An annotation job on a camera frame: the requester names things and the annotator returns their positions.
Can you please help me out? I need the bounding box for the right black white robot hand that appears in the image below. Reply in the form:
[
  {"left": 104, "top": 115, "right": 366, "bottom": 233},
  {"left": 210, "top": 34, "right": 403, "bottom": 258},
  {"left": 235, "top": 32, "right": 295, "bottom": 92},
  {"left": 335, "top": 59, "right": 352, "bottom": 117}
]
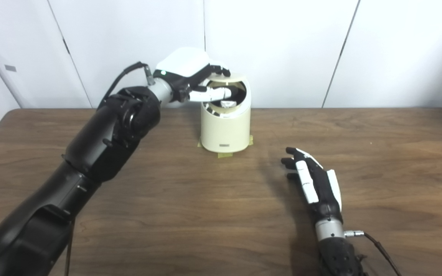
[{"left": 281, "top": 147, "right": 343, "bottom": 225}]

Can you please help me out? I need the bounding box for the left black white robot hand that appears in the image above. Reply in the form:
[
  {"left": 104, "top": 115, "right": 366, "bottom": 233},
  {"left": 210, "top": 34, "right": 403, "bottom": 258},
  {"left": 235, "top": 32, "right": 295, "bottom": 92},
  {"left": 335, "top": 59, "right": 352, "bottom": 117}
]
[{"left": 153, "top": 47, "right": 232, "bottom": 103}]

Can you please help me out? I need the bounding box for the cream round bin lid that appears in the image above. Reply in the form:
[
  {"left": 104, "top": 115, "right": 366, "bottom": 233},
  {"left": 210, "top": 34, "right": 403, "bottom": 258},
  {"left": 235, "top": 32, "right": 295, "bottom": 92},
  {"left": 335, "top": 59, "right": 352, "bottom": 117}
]
[{"left": 206, "top": 73, "right": 246, "bottom": 84}]

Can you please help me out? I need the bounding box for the cream-colored round bin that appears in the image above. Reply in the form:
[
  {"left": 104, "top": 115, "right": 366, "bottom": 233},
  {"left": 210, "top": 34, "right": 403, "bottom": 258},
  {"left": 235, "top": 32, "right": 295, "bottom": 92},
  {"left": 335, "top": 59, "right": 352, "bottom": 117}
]
[{"left": 200, "top": 73, "right": 252, "bottom": 154}]

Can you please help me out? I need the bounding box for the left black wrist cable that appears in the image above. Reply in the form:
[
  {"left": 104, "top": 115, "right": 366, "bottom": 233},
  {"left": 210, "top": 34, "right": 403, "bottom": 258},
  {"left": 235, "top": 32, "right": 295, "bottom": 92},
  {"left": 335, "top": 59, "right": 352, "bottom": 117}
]
[{"left": 64, "top": 61, "right": 156, "bottom": 276}]

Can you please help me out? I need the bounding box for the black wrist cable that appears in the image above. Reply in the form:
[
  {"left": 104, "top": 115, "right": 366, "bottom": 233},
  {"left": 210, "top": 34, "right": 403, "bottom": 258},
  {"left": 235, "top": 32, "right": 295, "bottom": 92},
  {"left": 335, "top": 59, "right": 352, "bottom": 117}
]
[
  {"left": 344, "top": 230, "right": 402, "bottom": 276},
  {"left": 64, "top": 61, "right": 156, "bottom": 276}
]

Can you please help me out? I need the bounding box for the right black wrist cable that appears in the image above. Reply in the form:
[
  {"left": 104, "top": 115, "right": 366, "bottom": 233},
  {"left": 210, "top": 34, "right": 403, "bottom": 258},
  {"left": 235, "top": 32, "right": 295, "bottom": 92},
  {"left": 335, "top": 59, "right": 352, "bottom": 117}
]
[{"left": 344, "top": 230, "right": 402, "bottom": 276}]

